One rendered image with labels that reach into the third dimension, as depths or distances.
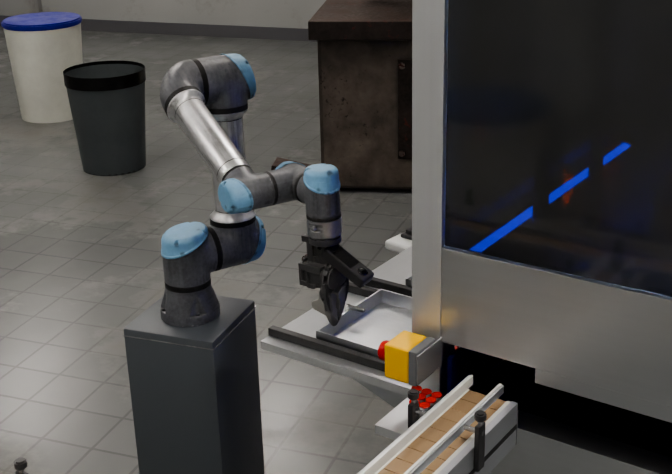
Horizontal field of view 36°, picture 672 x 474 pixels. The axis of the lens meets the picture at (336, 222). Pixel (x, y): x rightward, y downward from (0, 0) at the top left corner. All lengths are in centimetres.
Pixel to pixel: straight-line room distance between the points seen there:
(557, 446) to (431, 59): 74
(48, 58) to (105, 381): 389
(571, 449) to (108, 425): 215
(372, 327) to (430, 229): 49
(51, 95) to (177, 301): 513
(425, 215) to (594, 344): 38
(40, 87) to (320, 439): 459
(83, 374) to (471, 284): 244
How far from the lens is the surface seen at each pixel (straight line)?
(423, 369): 197
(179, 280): 258
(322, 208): 218
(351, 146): 575
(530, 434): 201
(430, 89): 185
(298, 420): 370
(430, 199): 191
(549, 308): 187
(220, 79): 249
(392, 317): 241
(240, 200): 219
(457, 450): 185
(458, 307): 196
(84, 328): 449
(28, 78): 765
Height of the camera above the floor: 195
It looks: 21 degrees down
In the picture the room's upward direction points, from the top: 2 degrees counter-clockwise
